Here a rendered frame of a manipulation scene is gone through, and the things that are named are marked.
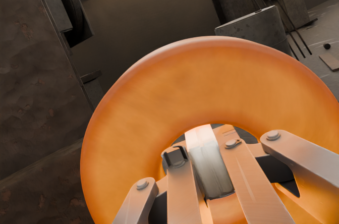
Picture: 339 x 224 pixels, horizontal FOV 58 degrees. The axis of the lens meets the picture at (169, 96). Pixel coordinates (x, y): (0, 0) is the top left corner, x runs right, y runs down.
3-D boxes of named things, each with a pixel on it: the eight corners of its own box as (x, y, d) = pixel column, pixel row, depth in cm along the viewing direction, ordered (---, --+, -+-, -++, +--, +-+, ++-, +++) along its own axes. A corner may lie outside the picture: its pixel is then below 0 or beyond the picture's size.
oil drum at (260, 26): (231, 117, 305) (200, 33, 288) (267, 94, 334) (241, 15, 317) (280, 119, 254) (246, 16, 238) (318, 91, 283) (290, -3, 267)
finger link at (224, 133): (227, 170, 13) (295, 146, 13) (211, 128, 18) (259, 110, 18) (238, 199, 13) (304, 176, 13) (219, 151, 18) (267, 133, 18)
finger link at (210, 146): (201, 145, 15) (216, 140, 14) (190, 105, 21) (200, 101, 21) (222, 197, 15) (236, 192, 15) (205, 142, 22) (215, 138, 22)
